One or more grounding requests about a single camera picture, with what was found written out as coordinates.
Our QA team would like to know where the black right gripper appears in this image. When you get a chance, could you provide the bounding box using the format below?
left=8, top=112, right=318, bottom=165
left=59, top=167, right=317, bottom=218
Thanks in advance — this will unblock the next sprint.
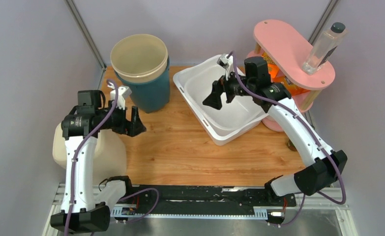
left=203, top=66, right=255, bottom=110

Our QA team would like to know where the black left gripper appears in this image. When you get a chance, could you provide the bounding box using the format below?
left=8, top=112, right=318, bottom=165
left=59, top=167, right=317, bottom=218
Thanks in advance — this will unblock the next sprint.
left=95, top=101, right=146, bottom=137

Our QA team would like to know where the cream large bucket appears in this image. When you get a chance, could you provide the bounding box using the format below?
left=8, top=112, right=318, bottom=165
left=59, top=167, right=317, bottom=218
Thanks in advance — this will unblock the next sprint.
left=110, top=34, right=169, bottom=84

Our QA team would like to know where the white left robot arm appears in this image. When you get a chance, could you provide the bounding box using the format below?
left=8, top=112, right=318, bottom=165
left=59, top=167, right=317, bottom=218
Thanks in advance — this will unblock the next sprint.
left=50, top=105, right=147, bottom=236

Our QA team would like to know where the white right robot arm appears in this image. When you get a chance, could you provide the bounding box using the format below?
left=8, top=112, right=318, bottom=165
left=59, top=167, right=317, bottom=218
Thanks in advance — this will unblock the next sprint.
left=203, top=54, right=348, bottom=205

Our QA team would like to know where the cream square container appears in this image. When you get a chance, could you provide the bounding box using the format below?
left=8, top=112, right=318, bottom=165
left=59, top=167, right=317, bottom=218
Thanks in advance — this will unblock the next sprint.
left=52, top=124, right=127, bottom=185

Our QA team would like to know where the white plastic tub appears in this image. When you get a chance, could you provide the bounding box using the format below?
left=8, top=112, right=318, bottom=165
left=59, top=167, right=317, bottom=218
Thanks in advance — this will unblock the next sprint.
left=173, top=55, right=269, bottom=147

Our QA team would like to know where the teal plastic bucket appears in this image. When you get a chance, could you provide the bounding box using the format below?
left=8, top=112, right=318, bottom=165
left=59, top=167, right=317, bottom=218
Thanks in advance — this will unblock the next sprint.
left=114, top=58, right=170, bottom=113

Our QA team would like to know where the orange snack box lower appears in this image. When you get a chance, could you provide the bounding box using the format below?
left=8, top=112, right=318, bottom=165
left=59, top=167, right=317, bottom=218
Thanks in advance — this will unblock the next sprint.
left=267, top=63, right=309, bottom=96

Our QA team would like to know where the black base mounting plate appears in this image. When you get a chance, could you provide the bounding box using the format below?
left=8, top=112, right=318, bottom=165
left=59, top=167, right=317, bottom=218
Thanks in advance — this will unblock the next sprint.
left=111, top=185, right=296, bottom=219

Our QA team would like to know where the pink two-tier shelf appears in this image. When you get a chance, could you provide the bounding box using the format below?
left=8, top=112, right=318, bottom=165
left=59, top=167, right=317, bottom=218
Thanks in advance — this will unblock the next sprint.
left=247, top=19, right=335, bottom=118

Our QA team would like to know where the clear bottle black cap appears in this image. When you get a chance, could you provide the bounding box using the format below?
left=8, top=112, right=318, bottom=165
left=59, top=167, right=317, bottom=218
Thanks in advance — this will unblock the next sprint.
left=301, top=22, right=347, bottom=75

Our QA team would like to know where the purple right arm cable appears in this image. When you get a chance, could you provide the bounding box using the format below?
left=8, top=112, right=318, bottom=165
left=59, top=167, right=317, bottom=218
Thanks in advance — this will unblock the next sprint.
left=226, top=51, right=347, bottom=227

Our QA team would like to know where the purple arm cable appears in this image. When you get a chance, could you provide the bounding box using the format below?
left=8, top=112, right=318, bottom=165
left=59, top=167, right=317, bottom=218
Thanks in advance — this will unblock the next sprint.
left=226, top=51, right=347, bottom=227
left=63, top=79, right=160, bottom=236

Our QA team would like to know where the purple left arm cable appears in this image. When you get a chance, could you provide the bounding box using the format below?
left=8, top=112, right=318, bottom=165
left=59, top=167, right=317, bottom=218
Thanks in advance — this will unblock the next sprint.
left=63, top=79, right=160, bottom=236

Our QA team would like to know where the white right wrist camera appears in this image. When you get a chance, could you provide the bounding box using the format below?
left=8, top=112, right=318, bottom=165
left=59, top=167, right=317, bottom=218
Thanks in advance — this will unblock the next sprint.
left=217, top=54, right=234, bottom=70

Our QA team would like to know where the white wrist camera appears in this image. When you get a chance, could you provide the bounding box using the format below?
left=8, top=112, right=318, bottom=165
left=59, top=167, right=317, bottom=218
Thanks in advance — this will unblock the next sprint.
left=108, top=85, right=132, bottom=110
left=217, top=54, right=234, bottom=70

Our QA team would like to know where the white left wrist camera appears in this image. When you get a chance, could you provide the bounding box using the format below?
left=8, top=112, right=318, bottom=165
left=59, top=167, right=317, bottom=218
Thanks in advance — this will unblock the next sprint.
left=108, top=85, right=132, bottom=110

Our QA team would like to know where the aluminium frame rail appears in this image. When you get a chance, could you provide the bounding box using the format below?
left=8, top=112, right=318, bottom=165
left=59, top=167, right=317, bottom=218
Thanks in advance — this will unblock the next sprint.
left=42, top=182, right=359, bottom=236

